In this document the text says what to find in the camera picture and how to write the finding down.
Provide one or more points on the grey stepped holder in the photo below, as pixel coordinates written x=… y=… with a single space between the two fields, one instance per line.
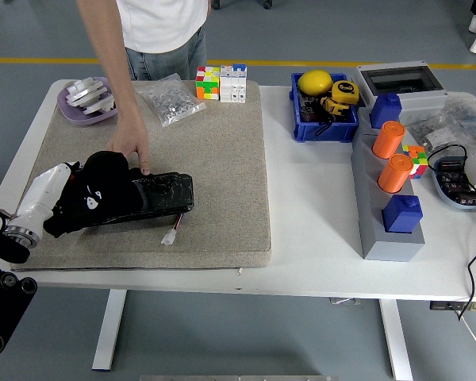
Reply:
x=381 y=246

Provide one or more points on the yellow tape measure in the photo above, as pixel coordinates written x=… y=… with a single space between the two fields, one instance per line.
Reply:
x=345 y=91

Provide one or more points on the white table leg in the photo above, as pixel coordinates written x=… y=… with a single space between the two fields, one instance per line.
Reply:
x=396 y=341
x=109 y=329

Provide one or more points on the orange cylinder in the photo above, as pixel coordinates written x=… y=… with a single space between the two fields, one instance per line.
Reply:
x=394 y=174
x=388 y=141

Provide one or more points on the black table control box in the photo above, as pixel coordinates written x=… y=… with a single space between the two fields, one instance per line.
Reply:
x=444 y=306

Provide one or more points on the small colourful puzzle cube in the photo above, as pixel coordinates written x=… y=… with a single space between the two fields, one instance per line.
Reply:
x=418 y=158

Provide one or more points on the clear bag of metal screws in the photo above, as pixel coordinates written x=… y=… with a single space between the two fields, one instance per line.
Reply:
x=170 y=103

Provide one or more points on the grey-brown mat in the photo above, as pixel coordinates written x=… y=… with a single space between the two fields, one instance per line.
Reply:
x=206 y=158

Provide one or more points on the purple tray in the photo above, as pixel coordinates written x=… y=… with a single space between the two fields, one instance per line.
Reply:
x=69 y=113

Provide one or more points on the grey electrical enclosure box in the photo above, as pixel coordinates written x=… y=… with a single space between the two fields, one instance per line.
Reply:
x=418 y=103

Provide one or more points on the grey-blue tray of dark parts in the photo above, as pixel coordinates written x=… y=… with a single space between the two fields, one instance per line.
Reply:
x=452 y=186

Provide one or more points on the person's right hand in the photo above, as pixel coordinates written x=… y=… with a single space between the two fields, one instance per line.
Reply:
x=131 y=137

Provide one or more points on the blue plastic block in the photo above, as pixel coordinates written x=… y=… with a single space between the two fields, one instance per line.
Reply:
x=385 y=111
x=402 y=216

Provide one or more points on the white plastic pieces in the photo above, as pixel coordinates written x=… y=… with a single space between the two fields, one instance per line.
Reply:
x=85 y=93

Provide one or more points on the metal table bracket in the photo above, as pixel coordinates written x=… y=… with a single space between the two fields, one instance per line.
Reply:
x=344 y=301

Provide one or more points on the black panel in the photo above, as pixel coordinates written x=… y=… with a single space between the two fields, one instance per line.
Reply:
x=166 y=196

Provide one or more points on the large colourful puzzle cube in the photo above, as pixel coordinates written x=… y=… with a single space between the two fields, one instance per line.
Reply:
x=208 y=85

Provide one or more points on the yellow lemon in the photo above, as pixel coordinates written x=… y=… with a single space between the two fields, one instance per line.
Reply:
x=315 y=81

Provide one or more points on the black chair wheel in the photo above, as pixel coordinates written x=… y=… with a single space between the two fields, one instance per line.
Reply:
x=216 y=4
x=267 y=4

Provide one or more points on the clear bag of small parts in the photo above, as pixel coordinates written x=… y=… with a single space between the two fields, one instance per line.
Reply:
x=432 y=133
x=472 y=115

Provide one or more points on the black rag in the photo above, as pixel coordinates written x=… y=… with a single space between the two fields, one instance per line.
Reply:
x=95 y=186

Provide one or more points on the blue plastic bin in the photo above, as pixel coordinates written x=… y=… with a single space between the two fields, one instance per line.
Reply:
x=325 y=133

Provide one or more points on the person's right forearm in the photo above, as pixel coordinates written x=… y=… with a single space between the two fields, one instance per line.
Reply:
x=119 y=91

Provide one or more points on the white circuit breaker block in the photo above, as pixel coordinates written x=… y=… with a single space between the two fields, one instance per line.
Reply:
x=234 y=87

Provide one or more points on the yellow black tool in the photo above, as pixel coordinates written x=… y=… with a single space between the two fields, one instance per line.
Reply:
x=333 y=106

